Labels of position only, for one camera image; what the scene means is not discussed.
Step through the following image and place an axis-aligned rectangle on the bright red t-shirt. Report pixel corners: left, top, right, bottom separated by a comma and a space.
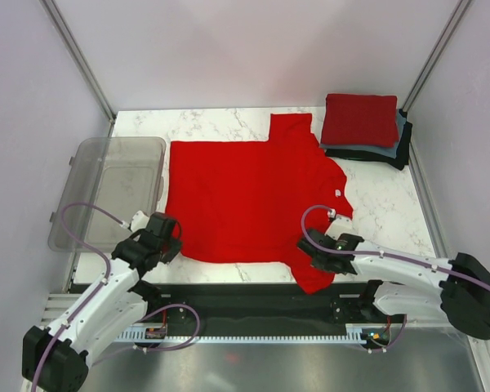
166, 114, 353, 294

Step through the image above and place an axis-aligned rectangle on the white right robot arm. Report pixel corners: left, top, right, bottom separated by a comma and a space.
297, 229, 490, 341

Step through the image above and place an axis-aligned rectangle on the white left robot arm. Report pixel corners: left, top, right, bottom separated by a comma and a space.
22, 230, 182, 391

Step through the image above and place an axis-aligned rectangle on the clear grey plastic bin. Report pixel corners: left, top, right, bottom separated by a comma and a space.
48, 136, 166, 252

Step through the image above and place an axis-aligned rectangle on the folded grey-blue t-shirt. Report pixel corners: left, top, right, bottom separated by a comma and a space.
319, 110, 406, 158

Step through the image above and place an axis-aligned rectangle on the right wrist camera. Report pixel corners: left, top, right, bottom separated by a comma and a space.
325, 209, 354, 240

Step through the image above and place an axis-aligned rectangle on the white slotted cable duct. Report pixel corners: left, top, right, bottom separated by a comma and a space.
114, 325, 367, 345

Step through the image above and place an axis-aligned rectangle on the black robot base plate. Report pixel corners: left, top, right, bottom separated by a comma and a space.
154, 283, 403, 335

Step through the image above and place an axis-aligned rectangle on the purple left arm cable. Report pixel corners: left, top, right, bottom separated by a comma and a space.
30, 202, 132, 392

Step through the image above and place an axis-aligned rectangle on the left aluminium frame post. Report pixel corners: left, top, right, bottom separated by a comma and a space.
39, 0, 116, 125

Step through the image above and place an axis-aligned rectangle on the aluminium frame post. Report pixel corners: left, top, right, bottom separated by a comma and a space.
401, 0, 474, 112
39, 0, 116, 125

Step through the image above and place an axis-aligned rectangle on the right aluminium frame post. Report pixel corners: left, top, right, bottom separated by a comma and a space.
401, 0, 474, 112

